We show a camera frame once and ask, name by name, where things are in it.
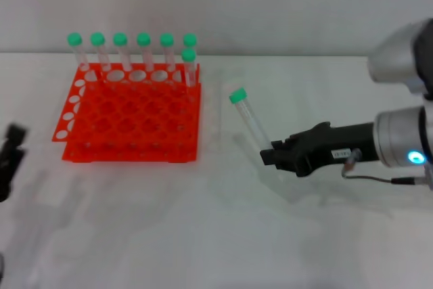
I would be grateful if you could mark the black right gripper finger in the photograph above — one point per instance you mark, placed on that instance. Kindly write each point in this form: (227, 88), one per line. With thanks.
(270, 157)
(276, 144)

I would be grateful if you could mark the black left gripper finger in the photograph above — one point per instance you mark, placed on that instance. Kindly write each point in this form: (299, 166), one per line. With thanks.
(17, 133)

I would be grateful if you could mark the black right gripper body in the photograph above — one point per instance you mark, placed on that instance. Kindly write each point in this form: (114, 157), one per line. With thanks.
(324, 147)

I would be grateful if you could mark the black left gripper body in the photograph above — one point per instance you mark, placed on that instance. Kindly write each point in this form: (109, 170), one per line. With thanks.
(8, 170)

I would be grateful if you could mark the green-capped clear test tube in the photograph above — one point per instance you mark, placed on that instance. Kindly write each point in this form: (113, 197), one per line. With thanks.
(74, 39)
(189, 39)
(143, 39)
(237, 95)
(97, 39)
(188, 55)
(119, 39)
(166, 39)

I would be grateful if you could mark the orange test tube rack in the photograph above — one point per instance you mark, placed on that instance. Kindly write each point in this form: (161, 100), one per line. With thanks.
(135, 113)

